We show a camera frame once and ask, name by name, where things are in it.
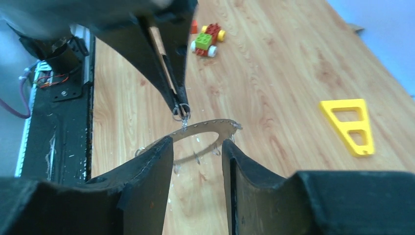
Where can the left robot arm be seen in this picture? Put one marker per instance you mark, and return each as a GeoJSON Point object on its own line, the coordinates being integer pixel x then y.
{"type": "Point", "coordinates": [44, 24]}

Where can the yellow triangular toy frame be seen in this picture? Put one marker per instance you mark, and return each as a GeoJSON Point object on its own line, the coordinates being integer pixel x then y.
{"type": "Point", "coordinates": [344, 128]}

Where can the white slotted cable duct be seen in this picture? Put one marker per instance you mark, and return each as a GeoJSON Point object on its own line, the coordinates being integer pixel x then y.
{"type": "Point", "coordinates": [40, 67]}

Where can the toy brick car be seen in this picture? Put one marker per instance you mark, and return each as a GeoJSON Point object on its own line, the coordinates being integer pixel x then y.
{"type": "Point", "coordinates": [205, 42]}

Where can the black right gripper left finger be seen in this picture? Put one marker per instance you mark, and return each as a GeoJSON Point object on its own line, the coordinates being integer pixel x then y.
{"type": "Point", "coordinates": [128, 200]}

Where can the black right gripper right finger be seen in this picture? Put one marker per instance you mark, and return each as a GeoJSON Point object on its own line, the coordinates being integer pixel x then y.
{"type": "Point", "coordinates": [260, 202]}

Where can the orange cube block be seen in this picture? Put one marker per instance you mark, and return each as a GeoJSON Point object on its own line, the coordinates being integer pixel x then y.
{"type": "Point", "coordinates": [194, 27]}

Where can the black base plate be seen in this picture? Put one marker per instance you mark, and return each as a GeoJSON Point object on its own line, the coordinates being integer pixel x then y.
{"type": "Point", "coordinates": [59, 147]}

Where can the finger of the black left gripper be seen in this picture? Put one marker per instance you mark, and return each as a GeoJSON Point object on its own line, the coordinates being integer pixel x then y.
{"type": "Point", "coordinates": [173, 24]}
{"type": "Point", "coordinates": [135, 42]}

